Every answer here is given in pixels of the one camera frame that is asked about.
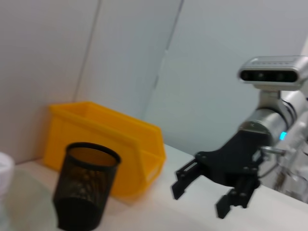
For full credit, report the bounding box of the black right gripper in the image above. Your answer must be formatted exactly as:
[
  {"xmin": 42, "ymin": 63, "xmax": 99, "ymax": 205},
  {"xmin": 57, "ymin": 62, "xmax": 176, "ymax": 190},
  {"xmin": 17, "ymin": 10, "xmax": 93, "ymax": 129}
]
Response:
[{"xmin": 170, "ymin": 129, "xmax": 270, "ymax": 219}]

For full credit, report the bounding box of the black mesh pen cup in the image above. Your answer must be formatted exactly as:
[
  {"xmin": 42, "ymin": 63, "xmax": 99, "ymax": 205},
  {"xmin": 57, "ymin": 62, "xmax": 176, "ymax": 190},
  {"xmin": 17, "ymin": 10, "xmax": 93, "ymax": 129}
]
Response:
[{"xmin": 52, "ymin": 142, "xmax": 122, "ymax": 231}]

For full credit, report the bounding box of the pale green glass fruit plate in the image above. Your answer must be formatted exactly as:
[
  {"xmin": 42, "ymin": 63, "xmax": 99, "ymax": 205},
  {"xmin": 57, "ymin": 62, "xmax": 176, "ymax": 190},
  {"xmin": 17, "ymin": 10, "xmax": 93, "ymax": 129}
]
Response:
[{"xmin": 7, "ymin": 168, "xmax": 59, "ymax": 231}]

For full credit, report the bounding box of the yellow plastic storage bin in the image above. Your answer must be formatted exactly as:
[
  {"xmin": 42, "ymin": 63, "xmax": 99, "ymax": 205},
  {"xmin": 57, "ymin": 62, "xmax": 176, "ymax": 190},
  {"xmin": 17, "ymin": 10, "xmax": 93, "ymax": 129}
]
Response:
[{"xmin": 43, "ymin": 101, "xmax": 167, "ymax": 199}]

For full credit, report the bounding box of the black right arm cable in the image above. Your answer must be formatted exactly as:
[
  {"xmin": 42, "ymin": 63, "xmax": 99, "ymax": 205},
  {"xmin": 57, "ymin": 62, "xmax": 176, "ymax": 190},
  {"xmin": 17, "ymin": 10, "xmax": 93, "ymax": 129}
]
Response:
[{"xmin": 259, "ymin": 163, "xmax": 280, "ymax": 179}]

